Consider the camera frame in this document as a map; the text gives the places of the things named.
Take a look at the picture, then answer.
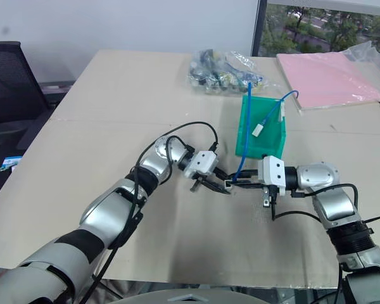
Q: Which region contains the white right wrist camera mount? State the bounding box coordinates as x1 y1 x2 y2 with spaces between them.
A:
258 155 286 196

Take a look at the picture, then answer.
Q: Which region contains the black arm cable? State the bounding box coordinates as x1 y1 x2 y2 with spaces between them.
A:
270 183 360 222
82 122 219 304

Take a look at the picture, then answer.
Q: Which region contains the pink paper folder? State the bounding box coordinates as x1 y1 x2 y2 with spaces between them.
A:
275 51 380 112

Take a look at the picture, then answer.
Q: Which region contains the dark window frame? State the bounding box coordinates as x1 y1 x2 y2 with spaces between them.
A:
251 0 269 58

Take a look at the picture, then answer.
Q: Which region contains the clear bag of cables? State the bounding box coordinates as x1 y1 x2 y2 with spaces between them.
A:
186 48 269 96

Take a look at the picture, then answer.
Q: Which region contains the black office chair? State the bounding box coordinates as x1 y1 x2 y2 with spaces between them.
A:
0 41 54 150

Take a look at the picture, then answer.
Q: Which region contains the grey robot torso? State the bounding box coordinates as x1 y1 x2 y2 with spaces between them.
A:
112 286 273 304

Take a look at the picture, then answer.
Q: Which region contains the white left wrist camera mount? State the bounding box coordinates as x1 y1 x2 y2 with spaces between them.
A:
183 151 220 179

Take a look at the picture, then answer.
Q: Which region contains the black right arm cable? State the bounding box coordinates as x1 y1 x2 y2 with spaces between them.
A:
270 183 360 222

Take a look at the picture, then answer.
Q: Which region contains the brown cardboard sheet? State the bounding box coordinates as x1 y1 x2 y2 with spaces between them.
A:
0 117 380 288
49 48 380 125

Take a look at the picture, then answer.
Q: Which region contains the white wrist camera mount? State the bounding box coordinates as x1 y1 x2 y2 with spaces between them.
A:
183 151 220 179
258 155 286 196

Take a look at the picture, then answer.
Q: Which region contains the long blue network cable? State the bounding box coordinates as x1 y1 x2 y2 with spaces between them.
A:
231 81 254 185

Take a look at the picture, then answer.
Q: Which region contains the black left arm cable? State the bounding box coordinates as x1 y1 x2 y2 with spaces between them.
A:
82 122 219 304

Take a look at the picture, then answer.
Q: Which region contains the green plastic bin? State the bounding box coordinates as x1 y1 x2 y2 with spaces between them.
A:
234 94 288 160

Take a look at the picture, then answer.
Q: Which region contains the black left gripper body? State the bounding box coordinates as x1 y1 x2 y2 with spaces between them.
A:
189 165 224 193

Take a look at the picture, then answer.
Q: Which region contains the clear plastic bag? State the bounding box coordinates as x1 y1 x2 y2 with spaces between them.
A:
343 40 380 106

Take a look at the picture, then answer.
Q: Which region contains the short blue network cable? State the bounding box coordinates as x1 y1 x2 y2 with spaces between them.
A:
261 90 301 126

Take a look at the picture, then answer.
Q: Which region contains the small blue green packet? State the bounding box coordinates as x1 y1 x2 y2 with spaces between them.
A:
0 156 22 172

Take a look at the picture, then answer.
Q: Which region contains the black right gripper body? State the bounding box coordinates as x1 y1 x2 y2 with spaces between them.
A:
254 169 272 208

